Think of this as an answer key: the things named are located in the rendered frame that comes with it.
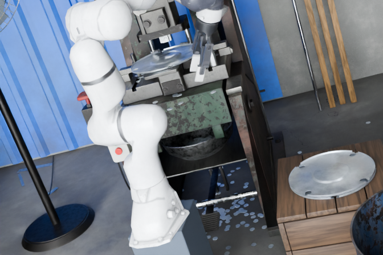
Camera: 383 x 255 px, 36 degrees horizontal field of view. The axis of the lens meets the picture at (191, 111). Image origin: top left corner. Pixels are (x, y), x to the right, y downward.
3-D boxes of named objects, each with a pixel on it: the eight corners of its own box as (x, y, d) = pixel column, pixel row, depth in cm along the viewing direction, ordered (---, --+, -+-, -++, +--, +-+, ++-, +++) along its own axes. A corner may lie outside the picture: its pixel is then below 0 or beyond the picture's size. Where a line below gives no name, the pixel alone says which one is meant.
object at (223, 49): (233, 53, 239) (226, 29, 235) (194, 63, 242) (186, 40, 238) (233, 48, 244) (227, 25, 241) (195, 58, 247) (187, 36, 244)
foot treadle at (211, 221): (221, 238, 226) (218, 227, 225) (197, 243, 228) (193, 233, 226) (226, 167, 280) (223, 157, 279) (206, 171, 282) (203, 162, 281)
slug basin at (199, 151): (239, 156, 241) (232, 135, 238) (161, 175, 248) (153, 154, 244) (239, 123, 272) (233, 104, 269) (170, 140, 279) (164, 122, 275)
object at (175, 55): (193, 40, 247) (192, 38, 246) (207, 54, 220) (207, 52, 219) (128, 62, 245) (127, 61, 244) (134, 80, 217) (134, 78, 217)
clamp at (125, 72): (155, 73, 245) (147, 50, 242) (118, 83, 248) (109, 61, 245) (157, 69, 251) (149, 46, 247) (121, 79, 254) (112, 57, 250)
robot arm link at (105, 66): (96, 88, 158) (65, 33, 148) (61, 82, 169) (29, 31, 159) (142, 46, 167) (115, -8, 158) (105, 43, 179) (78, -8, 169)
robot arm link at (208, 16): (202, 9, 191) (199, 24, 194) (237, 11, 195) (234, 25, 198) (191, -8, 201) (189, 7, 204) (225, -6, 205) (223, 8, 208)
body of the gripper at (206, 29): (194, 12, 201) (189, 36, 206) (201, 24, 195) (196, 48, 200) (214, 13, 203) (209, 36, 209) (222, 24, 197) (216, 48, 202)
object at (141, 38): (187, 36, 233) (183, 23, 231) (139, 49, 237) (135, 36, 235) (190, 25, 248) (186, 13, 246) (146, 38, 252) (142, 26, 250)
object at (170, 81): (188, 100, 219) (178, 67, 215) (153, 109, 222) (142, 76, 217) (194, 78, 242) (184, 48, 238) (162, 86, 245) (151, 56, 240)
